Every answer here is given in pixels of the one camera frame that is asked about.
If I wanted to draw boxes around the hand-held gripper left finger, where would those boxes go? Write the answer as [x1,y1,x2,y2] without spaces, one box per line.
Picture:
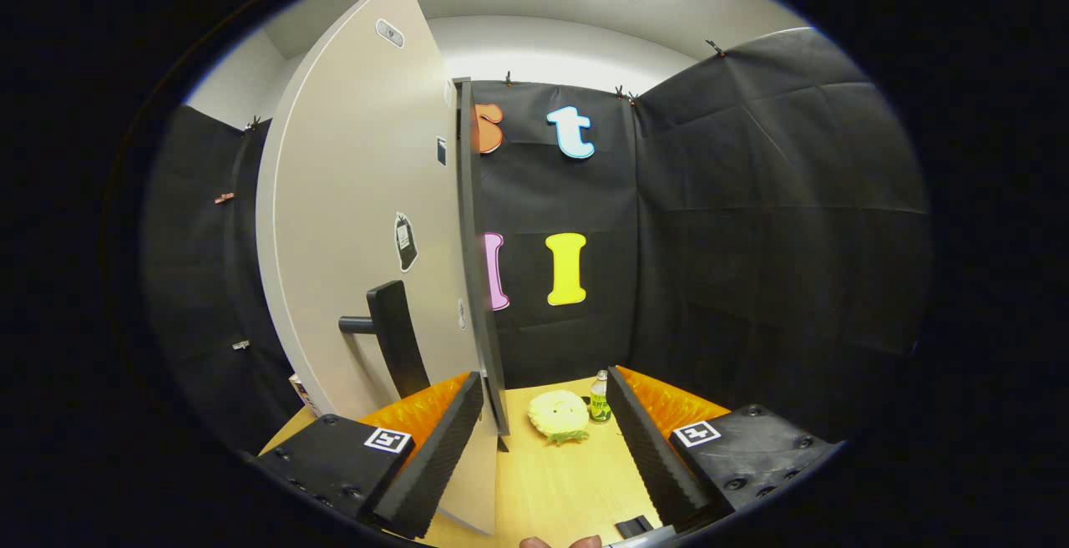
[251,371,485,540]

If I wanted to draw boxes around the grey shoe cabinet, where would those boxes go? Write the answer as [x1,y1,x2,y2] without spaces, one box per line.
[451,76,512,453]

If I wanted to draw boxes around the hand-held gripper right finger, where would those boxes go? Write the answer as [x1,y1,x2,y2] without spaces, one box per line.
[606,364,844,534]

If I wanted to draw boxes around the yellow ruffled object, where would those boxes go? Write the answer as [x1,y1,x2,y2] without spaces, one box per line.
[528,389,591,447]

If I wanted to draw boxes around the small green bottle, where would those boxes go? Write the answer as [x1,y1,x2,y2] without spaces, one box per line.
[590,370,612,424]

